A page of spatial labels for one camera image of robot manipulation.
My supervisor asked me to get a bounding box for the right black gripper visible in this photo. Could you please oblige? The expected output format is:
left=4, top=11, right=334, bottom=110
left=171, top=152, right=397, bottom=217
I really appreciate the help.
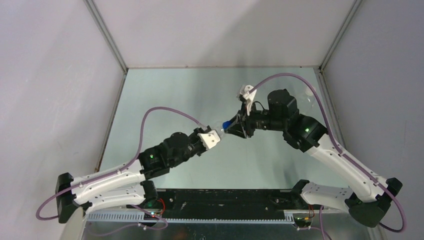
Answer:
left=224, top=100, right=286, bottom=139

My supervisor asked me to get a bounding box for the blue bottle cap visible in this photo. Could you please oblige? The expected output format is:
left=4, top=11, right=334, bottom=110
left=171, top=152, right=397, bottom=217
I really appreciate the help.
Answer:
left=222, top=120, right=232, bottom=131

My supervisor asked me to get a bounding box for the Pepsi labelled clear bottle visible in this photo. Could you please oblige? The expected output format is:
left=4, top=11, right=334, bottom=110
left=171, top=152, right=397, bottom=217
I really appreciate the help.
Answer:
left=210, top=121, right=226, bottom=140

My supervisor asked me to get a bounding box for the clear bottle with yellow label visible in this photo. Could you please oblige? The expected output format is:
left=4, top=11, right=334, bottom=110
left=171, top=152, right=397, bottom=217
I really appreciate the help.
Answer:
left=296, top=86, right=317, bottom=114

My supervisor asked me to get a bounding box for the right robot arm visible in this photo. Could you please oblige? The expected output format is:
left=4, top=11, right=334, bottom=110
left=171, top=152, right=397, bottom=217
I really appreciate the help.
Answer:
left=223, top=85, right=403, bottom=228

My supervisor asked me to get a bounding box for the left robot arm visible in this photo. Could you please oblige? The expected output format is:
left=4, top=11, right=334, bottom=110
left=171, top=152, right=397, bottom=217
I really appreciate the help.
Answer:
left=55, top=128, right=221, bottom=224

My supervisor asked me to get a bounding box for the left controller board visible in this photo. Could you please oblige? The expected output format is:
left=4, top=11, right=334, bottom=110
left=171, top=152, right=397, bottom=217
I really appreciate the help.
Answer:
left=143, top=212, right=162, bottom=222

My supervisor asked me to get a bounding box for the controller board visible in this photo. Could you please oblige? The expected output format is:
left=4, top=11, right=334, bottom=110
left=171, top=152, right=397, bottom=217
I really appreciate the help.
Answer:
left=293, top=217, right=313, bottom=231
left=143, top=212, right=162, bottom=222

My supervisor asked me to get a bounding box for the right controller board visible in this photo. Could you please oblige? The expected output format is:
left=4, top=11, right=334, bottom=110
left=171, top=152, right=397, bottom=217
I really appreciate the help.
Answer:
left=293, top=217, right=313, bottom=231

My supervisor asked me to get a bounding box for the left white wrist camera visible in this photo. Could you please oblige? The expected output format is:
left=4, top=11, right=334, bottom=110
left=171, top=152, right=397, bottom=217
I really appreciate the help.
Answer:
left=197, top=130, right=221, bottom=151

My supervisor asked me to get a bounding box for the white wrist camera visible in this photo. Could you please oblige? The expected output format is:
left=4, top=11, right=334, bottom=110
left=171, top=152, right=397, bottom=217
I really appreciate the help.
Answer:
left=197, top=130, right=221, bottom=151
left=237, top=85, right=257, bottom=116

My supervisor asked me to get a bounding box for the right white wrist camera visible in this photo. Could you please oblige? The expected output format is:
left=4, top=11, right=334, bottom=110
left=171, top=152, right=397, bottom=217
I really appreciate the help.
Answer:
left=237, top=85, right=257, bottom=116

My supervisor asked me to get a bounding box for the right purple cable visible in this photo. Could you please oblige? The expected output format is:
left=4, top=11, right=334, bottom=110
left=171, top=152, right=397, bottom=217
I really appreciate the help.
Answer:
left=248, top=73, right=408, bottom=240

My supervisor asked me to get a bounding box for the purple cable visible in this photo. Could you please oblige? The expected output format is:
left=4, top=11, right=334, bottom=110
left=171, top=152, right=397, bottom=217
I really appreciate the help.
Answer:
left=35, top=106, right=211, bottom=231
left=248, top=73, right=408, bottom=240

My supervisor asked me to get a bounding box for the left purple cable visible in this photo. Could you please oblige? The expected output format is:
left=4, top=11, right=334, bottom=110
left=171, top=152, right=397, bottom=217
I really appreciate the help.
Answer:
left=35, top=106, right=211, bottom=231

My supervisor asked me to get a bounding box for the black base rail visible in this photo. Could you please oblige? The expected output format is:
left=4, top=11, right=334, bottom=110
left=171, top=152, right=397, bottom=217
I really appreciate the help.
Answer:
left=139, top=188, right=309, bottom=221

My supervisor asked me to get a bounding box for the white slotted cable duct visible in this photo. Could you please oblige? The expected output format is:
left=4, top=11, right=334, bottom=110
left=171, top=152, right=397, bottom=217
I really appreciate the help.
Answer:
left=87, top=211, right=296, bottom=224

